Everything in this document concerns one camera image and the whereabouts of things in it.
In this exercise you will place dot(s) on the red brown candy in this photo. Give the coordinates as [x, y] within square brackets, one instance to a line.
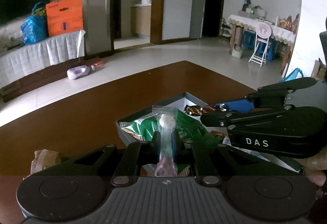
[209, 109]

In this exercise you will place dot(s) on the blue woven bag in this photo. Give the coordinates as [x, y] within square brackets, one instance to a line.
[34, 29]

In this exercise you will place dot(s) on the brown snack bags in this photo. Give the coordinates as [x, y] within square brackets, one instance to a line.
[288, 23]

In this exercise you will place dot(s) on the dark wooden television cabinet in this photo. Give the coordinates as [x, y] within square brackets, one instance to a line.
[30, 83]

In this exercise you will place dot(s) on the gold candy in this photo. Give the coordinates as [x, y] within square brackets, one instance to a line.
[193, 110]

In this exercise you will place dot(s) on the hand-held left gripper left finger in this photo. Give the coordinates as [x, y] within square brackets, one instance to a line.
[156, 144]

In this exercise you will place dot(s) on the white folding chair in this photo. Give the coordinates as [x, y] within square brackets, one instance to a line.
[264, 31]

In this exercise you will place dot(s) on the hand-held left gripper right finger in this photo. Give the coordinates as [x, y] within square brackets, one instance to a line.
[175, 144]

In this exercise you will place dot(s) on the teal bag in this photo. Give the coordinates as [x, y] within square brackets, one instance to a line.
[293, 74]

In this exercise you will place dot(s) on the brown clear snack packet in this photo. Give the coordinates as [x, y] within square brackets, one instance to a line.
[46, 160]

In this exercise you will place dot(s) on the blue plastic stools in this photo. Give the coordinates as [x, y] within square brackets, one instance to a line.
[249, 40]

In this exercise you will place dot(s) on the purple plastic bottle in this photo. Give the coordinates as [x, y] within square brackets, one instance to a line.
[78, 72]

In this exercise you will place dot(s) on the orange cardboard box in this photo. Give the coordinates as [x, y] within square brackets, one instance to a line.
[65, 17]

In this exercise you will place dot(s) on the white paper roll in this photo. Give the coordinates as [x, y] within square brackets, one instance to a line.
[146, 1]

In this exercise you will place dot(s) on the grey door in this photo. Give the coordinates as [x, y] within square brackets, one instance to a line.
[198, 9]

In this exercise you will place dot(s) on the wooden kitchen cabinet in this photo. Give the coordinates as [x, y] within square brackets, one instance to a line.
[140, 21]

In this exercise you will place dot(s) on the red packet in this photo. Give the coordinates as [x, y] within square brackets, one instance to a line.
[98, 63]

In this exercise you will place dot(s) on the shoe rack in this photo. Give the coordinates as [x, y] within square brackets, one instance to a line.
[226, 27]

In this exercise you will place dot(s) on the clear packet with pink contents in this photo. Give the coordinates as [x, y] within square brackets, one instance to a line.
[166, 137]

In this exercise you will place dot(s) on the side table with lace cloth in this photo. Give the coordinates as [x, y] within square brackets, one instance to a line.
[281, 33]

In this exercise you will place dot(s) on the brown cardboard carton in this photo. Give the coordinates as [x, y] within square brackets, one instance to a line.
[318, 70]

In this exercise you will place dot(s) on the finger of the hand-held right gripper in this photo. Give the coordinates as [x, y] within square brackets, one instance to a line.
[217, 119]
[240, 106]

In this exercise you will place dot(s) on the green gift bag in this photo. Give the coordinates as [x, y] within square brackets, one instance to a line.
[237, 51]

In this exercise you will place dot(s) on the person's right hand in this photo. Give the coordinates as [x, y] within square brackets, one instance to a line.
[316, 170]

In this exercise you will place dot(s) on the green snack bag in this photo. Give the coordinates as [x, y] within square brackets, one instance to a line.
[194, 127]

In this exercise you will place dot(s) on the clear white snack packet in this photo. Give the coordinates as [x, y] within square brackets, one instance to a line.
[260, 156]

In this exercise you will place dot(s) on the grey cardboard box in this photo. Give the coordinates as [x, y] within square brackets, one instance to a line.
[123, 135]

